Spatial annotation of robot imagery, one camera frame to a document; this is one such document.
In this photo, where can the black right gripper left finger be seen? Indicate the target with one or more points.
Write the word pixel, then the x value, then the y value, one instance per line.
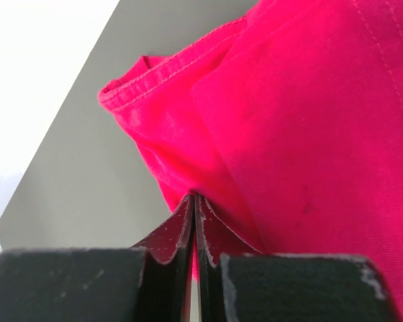
pixel 150 281

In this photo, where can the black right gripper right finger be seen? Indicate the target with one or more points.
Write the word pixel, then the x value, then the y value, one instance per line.
pixel 238 283

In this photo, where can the pink t-shirt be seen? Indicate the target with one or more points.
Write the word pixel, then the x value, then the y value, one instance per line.
pixel 289 120

